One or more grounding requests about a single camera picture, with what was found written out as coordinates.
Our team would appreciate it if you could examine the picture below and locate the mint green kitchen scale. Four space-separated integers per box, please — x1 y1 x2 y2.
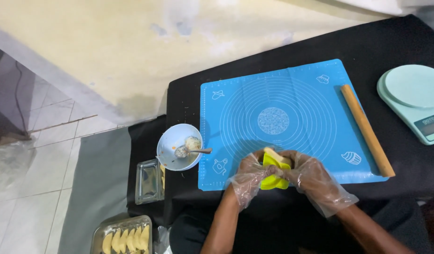
376 64 434 145

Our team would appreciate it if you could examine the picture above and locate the metal tray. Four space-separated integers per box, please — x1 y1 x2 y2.
90 215 153 254

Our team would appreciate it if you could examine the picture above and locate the grey floor mat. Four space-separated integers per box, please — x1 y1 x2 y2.
58 126 133 254

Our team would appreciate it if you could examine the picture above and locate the clear plastic container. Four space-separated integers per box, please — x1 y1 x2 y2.
135 158 165 205

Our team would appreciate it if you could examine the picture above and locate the black tablecloth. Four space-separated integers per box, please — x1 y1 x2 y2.
127 14 434 254

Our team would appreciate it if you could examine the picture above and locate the yellow dumpling press mould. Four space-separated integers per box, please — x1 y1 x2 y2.
260 152 292 190

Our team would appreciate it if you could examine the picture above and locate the blue silicone baking mat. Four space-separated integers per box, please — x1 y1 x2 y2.
198 59 389 192

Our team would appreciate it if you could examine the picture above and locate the white bowl with filling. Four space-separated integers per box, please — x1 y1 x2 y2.
156 123 203 172

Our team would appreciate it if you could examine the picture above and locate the pale dough piece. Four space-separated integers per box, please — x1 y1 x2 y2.
263 147 292 168

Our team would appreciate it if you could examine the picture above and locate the wooden rolling pin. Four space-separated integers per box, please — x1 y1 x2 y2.
340 84 396 178

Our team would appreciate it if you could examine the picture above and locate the person's left hand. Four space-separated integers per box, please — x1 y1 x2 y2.
228 148 276 212

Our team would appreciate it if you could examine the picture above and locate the row of shaped dumplings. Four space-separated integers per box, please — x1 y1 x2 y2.
102 224 150 254

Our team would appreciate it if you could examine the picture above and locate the person's right hand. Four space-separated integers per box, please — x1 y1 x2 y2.
267 150 359 218

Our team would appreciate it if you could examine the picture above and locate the metal spoon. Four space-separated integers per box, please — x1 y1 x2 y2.
174 145 213 159

